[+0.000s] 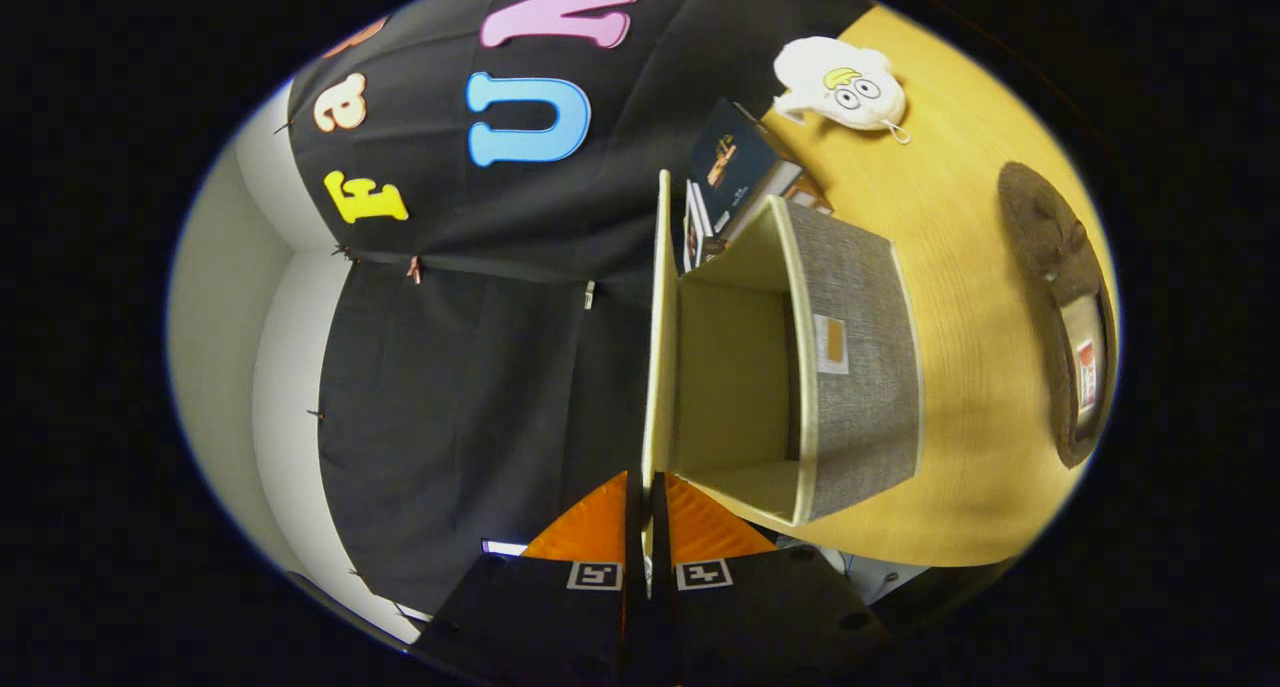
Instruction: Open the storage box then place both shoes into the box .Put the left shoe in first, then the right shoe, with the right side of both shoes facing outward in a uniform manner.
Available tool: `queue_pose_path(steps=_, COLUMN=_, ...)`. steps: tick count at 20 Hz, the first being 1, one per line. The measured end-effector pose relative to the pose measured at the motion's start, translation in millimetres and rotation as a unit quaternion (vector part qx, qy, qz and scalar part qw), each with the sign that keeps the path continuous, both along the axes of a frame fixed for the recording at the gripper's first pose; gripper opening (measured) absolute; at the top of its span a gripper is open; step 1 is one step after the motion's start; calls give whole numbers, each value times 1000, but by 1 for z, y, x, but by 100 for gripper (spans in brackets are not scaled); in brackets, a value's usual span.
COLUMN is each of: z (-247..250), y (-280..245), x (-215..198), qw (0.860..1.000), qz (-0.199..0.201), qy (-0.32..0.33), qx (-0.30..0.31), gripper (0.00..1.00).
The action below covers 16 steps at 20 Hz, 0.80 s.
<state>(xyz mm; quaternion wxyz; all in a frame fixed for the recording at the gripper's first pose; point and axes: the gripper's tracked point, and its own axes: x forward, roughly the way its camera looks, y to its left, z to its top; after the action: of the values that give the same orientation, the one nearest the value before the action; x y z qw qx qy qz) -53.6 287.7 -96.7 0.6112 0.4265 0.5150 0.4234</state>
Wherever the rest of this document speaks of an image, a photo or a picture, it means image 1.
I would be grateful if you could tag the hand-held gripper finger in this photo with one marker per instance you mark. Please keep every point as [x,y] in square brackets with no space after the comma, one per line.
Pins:
[658,617]
[634,617]

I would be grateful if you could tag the grey fabric storage box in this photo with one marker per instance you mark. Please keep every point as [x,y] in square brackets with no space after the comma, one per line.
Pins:
[860,367]

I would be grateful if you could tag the brown fuzzy shoe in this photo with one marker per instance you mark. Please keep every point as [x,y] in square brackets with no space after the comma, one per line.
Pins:
[1050,237]

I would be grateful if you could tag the white cover book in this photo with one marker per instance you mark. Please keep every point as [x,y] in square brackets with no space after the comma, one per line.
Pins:
[695,222]

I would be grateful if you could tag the red clip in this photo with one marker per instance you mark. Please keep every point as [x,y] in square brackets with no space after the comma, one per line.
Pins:
[414,267]

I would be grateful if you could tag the brown book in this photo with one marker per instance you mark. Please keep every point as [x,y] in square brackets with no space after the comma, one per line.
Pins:
[808,197]

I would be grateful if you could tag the dark cover book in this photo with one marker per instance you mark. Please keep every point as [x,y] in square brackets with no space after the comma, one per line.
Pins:
[735,162]

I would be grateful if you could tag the white plush toy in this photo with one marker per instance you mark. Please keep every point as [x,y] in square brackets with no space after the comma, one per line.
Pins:
[840,82]

